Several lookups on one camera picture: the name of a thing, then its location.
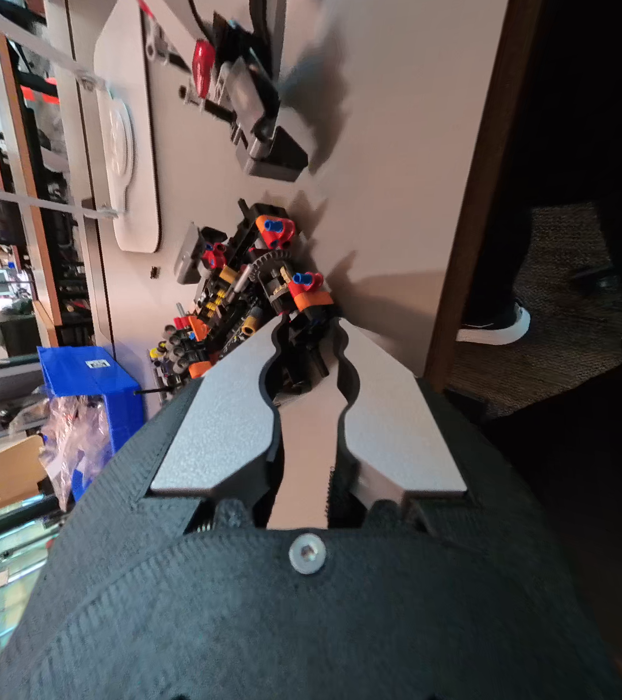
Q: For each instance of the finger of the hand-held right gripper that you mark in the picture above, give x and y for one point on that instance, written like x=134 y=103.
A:
x=185 y=11

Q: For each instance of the plywood chair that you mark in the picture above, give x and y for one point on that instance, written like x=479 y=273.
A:
x=15 y=467

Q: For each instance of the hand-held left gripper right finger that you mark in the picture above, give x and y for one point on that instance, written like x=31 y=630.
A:
x=404 y=437

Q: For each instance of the blue storage bin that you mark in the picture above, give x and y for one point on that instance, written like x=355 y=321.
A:
x=92 y=377

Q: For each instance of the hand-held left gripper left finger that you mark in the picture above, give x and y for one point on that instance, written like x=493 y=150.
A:
x=218 y=432

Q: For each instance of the wooden-edged neighbouring desk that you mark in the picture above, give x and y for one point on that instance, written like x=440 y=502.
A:
x=37 y=229

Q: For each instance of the black lego chassis assembly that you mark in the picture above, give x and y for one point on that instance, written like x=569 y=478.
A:
x=267 y=284

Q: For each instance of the black white-soled shoe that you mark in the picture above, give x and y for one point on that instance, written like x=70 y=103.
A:
x=499 y=328

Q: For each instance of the clear plastic parts bags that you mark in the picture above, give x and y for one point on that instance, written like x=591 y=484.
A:
x=70 y=437

